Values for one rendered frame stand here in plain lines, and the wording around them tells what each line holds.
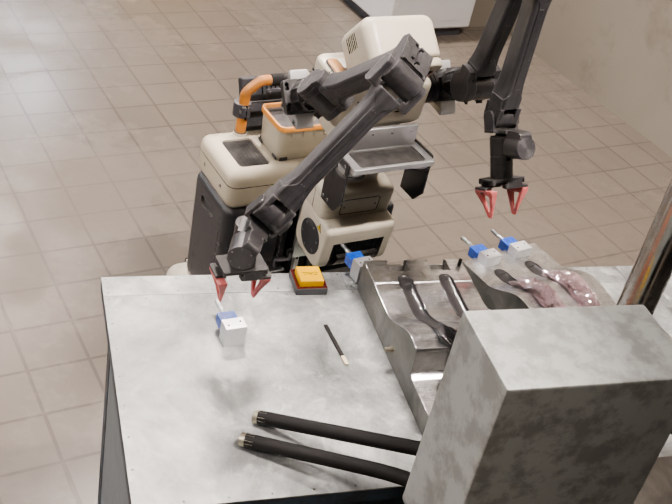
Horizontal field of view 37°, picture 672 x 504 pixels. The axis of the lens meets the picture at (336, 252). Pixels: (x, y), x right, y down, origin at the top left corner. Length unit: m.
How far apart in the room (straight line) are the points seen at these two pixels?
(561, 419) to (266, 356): 1.01
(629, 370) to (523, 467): 0.20
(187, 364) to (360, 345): 0.41
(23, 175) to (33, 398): 1.28
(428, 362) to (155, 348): 0.60
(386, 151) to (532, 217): 2.05
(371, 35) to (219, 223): 0.82
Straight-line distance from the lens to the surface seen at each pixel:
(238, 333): 2.26
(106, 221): 4.02
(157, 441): 2.06
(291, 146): 2.94
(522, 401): 1.34
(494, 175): 2.56
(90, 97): 4.88
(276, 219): 2.06
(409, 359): 2.22
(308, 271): 2.48
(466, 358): 1.41
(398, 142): 2.67
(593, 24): 5.96
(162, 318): 2.33
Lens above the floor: 2.31
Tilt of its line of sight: 35 degrees down
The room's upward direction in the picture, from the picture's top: 13 degrees clockwise
